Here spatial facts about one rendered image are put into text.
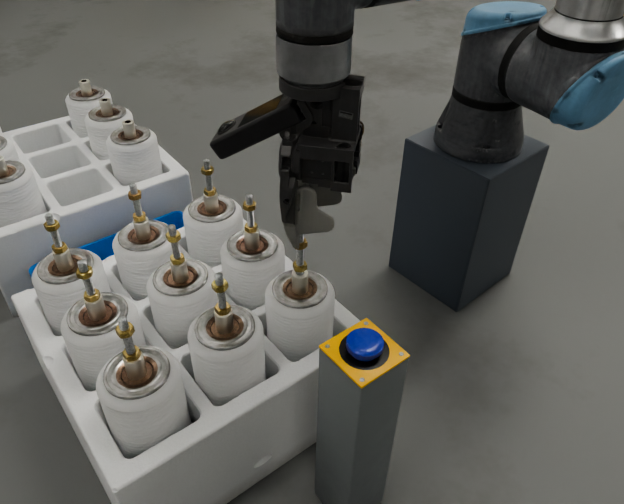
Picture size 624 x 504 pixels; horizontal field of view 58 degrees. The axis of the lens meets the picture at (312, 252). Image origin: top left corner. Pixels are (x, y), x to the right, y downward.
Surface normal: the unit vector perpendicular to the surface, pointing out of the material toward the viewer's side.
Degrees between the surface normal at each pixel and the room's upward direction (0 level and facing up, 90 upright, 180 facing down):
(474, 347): 0
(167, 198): 90
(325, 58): 90
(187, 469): 90
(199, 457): 90
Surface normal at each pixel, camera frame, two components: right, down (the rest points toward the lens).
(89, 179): 0.60, 0.51
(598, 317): 0.01, -0.77
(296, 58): -0.44, 0.56
